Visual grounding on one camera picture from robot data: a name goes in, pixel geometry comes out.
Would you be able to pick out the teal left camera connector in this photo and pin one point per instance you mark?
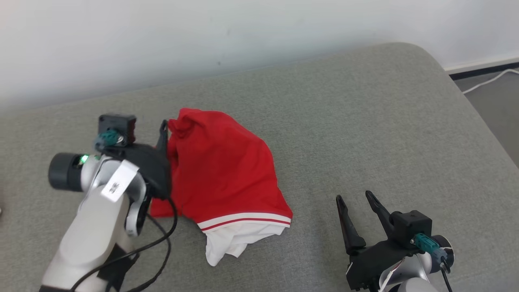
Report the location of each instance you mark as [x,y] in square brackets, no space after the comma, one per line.
[108,137]

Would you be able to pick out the red jersey with white sleeves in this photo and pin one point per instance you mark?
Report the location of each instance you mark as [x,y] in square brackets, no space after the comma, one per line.
[223,170]

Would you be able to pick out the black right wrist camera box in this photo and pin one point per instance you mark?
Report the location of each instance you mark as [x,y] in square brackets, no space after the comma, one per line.
[411,227]

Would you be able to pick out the teal camera connector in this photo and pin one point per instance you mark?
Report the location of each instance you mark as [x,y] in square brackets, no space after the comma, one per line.
[423,243]
[108,137]

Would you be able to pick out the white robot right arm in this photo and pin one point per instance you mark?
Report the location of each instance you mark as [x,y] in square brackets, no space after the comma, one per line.
[409,275]

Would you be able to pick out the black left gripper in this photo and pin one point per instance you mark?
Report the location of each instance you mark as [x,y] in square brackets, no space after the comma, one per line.
[156,170]

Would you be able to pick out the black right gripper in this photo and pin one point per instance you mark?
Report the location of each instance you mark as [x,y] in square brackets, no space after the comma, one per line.
[367,265]

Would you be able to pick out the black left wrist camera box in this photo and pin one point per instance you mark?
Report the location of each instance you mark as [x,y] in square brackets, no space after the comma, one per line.
[119,123]

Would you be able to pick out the white paper label tag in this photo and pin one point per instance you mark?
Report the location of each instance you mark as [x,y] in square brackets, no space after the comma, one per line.
[117,182]

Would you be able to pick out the white wall baseboard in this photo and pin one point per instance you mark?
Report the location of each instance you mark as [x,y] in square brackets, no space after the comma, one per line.
[486,63]

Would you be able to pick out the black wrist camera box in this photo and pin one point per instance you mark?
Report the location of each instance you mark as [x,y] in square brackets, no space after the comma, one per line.
[411,227]
[119,123]

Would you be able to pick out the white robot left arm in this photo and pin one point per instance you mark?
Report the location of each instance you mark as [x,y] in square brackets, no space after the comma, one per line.
[89,235]

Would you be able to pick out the teal right camera connector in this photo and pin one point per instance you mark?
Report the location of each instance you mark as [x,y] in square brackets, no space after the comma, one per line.
[423,243]

